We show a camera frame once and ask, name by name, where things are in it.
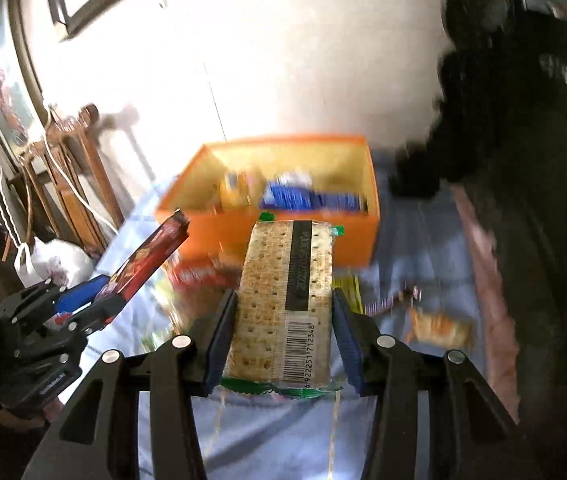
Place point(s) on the white plastic bag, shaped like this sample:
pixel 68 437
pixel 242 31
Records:
pixel 58 260

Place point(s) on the dark carved wooden bench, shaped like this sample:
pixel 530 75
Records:
pixel 538 210

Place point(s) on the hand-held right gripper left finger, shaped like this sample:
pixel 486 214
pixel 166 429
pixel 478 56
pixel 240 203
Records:
pixel 221 345

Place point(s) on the blue checked blanket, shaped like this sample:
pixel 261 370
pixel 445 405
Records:
pixel 273 435

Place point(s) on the orange cardboard box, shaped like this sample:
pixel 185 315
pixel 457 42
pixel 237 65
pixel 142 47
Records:
pixel 213 240

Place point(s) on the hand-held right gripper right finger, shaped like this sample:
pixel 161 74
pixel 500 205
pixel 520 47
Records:
pixel 348 345

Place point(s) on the large framed landscape painting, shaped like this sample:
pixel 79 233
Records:
pixel 78 10

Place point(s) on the pink checked cloth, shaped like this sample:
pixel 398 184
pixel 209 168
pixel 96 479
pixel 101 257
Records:
pixel 488 310

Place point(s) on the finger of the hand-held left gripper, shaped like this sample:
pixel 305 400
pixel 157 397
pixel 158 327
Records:
pixel 93 315
pixel 80 294

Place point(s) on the green cracker packet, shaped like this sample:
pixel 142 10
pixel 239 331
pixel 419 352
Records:
pixel 273 285

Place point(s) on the blue snack packet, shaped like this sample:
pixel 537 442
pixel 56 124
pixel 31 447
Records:
pixel 313 199

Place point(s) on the framed red flower painting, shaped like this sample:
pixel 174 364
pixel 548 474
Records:
pixel 3 85

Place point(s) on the yellow snack packet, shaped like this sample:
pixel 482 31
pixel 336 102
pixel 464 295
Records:
pixel 236 190

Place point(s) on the red snack packet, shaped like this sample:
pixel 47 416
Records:
pixel 148 255

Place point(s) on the pile of assorted snack packets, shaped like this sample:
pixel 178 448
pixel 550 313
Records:
pixel 193 275

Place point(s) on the carved brown wooden chair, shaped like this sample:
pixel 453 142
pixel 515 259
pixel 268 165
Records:
pixel 70 180

